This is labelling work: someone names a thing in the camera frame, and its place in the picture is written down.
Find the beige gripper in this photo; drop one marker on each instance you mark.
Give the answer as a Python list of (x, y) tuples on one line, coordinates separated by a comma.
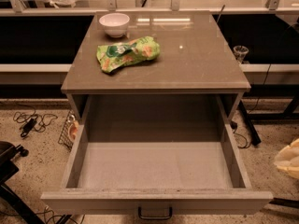
[(289, 159)]

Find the grey top drawer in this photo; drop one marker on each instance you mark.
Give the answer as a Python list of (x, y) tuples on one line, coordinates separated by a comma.
[(155, 152)]

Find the grey drawer cabinet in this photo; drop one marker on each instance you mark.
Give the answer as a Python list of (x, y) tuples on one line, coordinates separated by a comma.
[(195, 58)]

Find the clear glass cup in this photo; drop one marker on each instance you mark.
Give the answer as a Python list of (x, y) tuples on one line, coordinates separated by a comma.
[(240, 53)]

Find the green snack bag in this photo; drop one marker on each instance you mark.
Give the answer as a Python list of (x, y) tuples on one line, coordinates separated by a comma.
[(115, 56)]

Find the white bowl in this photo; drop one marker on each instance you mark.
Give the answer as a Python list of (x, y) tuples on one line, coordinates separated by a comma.
[(115, 24)]

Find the black top drawer handle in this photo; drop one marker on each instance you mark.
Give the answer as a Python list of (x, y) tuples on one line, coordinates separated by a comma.
[(155, 214)]

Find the wire basket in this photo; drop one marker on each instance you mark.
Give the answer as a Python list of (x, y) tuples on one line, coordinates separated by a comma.
[(69, 131)]

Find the black power adapter with cable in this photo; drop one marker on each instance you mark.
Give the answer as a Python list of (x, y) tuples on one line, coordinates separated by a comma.
[(31, 121)]

